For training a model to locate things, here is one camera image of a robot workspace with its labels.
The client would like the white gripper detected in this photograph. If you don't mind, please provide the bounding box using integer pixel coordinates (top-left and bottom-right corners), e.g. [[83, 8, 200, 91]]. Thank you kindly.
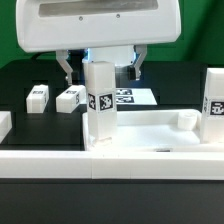
[[16, 0, 181, 86]]

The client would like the white desk tabletop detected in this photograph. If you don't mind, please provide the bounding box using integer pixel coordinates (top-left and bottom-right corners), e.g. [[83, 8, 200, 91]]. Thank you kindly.
[[82, 109, 224, 153]]

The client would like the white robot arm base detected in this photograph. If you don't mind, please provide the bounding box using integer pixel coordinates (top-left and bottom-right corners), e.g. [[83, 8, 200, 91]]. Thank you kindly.
[[83, 45, 136, 67]]

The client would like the fiducial marker sheet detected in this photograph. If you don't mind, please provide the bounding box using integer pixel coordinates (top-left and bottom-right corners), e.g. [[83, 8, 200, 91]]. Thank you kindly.
[[116, 88, 157, 105]]

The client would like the white left fence block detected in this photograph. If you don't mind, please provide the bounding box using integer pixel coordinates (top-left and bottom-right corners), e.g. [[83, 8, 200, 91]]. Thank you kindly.
[[0, 111, 12, 144]]

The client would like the white front fence bar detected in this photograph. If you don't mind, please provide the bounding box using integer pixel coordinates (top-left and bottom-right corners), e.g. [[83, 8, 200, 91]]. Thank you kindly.
[[0, 150, 224, 180]]

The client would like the black cable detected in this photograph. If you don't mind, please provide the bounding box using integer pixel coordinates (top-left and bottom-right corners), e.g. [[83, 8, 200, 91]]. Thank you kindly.
[[30, 51, 56, 60]]

